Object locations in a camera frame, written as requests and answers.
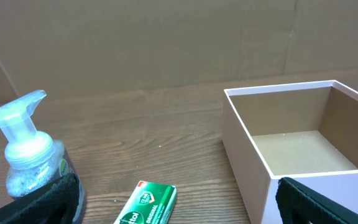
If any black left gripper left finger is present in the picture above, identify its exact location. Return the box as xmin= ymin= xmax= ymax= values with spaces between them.
xmin=0 ymin=174 xmax=80 ymax=224

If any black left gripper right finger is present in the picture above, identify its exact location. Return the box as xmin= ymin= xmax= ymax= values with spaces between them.
xmin=275 ymin=177 xmax=358 ymax=224

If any clear foam soap pump bottle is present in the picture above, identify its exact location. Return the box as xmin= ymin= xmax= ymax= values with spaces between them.
xmin=0 ymin=90 xmax=86 ymax=223

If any green Dettol soap bar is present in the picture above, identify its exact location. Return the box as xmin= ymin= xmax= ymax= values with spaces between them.
xmin=114 ymin=180 xmax=177 ymax=224

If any pink open cardboard box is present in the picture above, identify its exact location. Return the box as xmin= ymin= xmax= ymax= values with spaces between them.
xmin=223 ymin=80 xmax=358 ymax=223

